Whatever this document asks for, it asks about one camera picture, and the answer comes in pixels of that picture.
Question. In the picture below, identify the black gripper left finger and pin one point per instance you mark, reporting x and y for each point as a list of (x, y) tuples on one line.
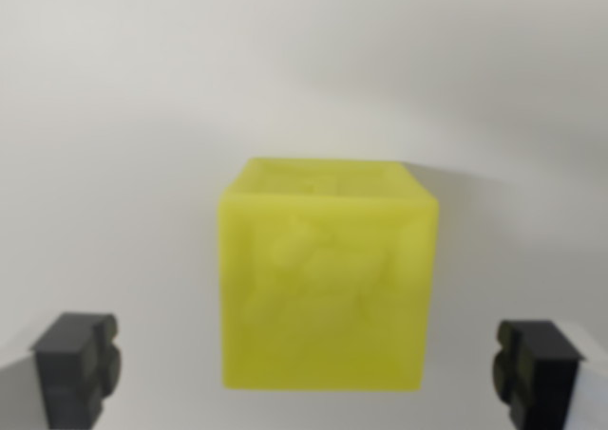
[(66, 373)]

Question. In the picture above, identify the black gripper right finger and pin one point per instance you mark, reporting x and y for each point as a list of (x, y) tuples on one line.
[(541, 378)]

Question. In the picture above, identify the yellow cube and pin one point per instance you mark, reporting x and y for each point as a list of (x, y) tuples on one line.
[(328, 283)]

